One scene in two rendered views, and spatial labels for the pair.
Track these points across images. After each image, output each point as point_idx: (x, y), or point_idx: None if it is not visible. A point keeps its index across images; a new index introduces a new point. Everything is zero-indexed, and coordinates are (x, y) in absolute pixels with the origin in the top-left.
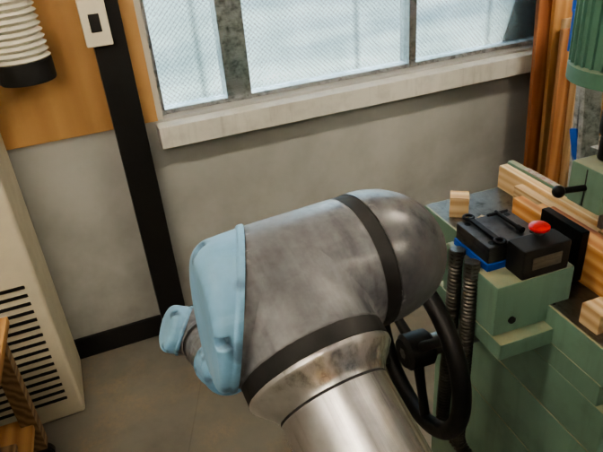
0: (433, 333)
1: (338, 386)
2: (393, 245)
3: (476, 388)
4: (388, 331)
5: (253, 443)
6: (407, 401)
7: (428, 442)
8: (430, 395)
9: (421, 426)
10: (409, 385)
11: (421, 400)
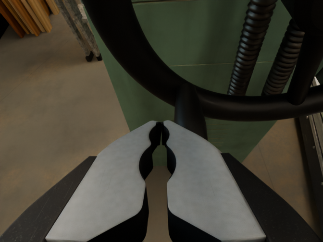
0: None
1: None
2: None
3: (183, 64)
4: (150, 44)
5: None
6: (254, 111)
7: (105, 145)
8: (77, 128)
9: (306, 115)
10: (226, 94)
11: (311, 81)
